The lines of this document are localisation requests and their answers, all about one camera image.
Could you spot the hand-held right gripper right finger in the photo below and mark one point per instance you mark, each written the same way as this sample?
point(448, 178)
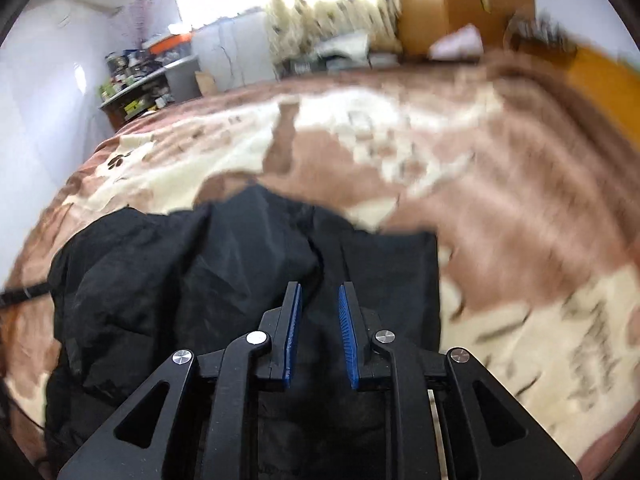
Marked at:
point(349, 340)

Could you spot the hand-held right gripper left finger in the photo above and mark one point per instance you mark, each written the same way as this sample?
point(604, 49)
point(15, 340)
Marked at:
point(292, 340)

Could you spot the black puffer jacket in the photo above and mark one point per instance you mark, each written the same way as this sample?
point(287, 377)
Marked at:
point(175, 270)

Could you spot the pile of light clothes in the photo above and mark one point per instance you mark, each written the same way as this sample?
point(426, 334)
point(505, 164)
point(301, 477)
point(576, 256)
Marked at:
point(345, 45)

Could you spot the brown printed plush blanket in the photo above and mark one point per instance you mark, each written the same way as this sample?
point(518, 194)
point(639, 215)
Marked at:
point(500, 210)

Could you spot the cardboard piece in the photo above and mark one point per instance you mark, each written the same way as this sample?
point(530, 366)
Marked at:
point(206, 82)

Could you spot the cluttered wooden shelf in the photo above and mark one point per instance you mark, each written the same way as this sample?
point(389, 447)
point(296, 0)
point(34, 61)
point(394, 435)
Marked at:
point(130, 90)

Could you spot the white pillow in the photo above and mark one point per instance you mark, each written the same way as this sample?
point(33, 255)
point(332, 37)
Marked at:
point(457, 42)

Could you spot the orange box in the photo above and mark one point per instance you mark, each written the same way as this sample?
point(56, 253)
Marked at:
point(172, 42)

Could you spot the heart print curtain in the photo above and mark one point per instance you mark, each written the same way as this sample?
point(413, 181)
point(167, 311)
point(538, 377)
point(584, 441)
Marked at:
point(345, 10)

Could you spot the power strip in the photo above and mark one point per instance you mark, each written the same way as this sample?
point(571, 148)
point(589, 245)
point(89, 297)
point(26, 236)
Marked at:
point(537, 30)

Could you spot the wooden headboard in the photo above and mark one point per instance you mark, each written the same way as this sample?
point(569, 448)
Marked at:
point(605, 80)

